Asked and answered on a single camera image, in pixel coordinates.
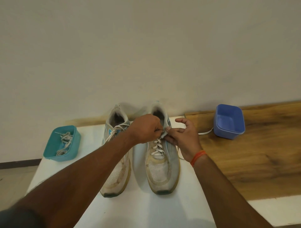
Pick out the person's left forearm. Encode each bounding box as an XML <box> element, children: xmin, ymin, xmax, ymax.
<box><xmin>9</xmin><ymin>128</ymin><xmax>137</xmax><ymax>228</ymax></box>

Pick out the teal plastic container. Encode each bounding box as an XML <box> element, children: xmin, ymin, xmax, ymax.
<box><xmin>43</xmin><ymin>125</ymin><xmax>81</xmax><ymax>162</ymax></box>

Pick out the blue plastic container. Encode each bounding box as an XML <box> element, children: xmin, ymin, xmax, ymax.
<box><xmin>213</xmin><ymin>104</ymin><xmax>246</xmax><ymax>140</ymax></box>

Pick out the person's left hand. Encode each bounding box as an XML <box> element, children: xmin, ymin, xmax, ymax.
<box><xmin>127</xmin><ymin>113</ymin><xmax>164</xmax><ymax>145</ymax></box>

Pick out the worn white sneaker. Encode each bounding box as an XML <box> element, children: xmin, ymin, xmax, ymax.
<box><xmin>145</xmin><ymin>102</ymin><xmax>181</xmax><ymax>195</ymax></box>
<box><xmin>99</xmin><ymin>105</ymin><xmax>132</xmax><ymax>198</ymax></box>

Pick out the orange thread wristband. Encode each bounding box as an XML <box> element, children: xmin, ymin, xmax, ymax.
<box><xmin>190</xmin><ymin>150</ymin><xmax>207</xmax><ymax>168</ymax></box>

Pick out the person's right hand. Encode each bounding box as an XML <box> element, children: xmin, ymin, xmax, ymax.
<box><xmin>164</xmin><ymin>117</ymin><xmax>204</xmax><ymax>163</ymax></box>

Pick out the person's right forearm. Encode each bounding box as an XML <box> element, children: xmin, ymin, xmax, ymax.
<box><xmin>193</xmin><ymin>154</ymin><xmax>273</xmax><ymax>228</ymax></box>

